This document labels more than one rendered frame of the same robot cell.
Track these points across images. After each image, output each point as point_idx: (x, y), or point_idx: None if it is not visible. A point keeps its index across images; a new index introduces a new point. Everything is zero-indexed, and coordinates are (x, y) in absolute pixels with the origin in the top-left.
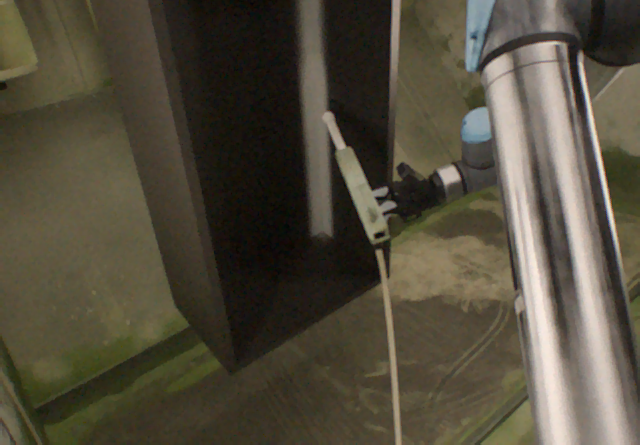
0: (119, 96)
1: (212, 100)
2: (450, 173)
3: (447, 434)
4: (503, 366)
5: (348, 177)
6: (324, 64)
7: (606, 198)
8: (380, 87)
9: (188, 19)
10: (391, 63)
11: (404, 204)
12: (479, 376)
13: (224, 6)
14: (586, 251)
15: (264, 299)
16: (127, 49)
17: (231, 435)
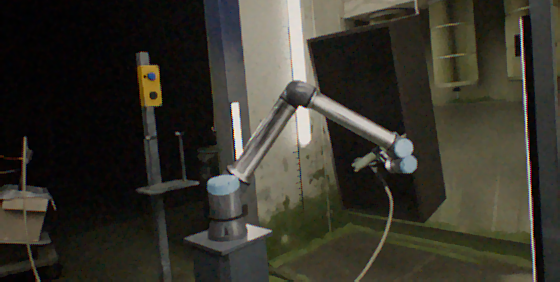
0: (348, 101)
1: (382, 110)
2: (390, 158)
3: None
4: None
5: None
6: (429, 106)
7: (263, 129)
8: (412, 118)
9: (373, 79)
10: (402, 107)
11: (375, 164)
12: None
13: (386, 76)
14: (253, 135)
15: (383, 202)
16: (332, 87)
17: (365, 257)
